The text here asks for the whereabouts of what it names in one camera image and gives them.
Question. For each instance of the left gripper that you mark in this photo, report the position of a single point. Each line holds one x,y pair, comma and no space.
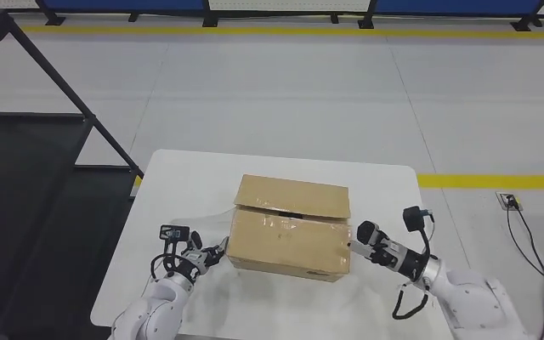
193,264

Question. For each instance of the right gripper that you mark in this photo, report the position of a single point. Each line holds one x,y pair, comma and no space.
404,259

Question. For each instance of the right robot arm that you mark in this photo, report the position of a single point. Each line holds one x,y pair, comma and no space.
476,306

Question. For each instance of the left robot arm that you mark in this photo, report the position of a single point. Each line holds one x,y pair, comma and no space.
153,308

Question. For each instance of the white table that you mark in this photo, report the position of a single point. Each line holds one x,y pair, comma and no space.
187,191

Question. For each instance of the large brown cardboard carton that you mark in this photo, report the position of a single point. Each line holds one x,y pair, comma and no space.
289,242

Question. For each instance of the floor power socket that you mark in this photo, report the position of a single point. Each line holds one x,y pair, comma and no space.
508,200

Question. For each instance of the dark mesh fence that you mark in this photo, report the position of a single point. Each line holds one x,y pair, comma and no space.
38,204

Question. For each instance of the white partition panel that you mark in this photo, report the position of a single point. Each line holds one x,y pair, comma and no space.
289,4

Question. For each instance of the blue partition panel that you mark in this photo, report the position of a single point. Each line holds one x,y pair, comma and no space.
459,6
123,4

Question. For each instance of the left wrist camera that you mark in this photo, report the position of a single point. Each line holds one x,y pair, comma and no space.
173,234

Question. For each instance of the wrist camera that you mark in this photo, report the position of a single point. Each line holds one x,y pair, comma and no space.
413,218
173,234

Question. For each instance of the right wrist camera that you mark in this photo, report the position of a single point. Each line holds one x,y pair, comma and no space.
413,218

